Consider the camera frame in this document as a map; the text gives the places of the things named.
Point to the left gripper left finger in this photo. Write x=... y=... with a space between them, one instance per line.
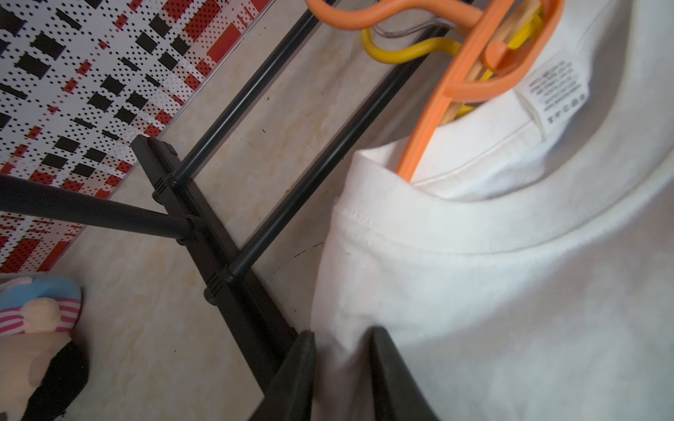
x=290 y=394

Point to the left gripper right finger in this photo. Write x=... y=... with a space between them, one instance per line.
x=396 y=395

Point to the white printed t-shirt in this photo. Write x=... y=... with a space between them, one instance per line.
x=526 y=271

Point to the orange plastic hanger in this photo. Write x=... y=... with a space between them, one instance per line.
x=484 y=67

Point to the yellow plastic hanger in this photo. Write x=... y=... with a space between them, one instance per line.
x=519 y=28

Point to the black clothes rack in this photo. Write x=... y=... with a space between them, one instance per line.
x=258 y=327

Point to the black-haired boy doll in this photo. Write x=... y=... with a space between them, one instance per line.
x=42 y=370

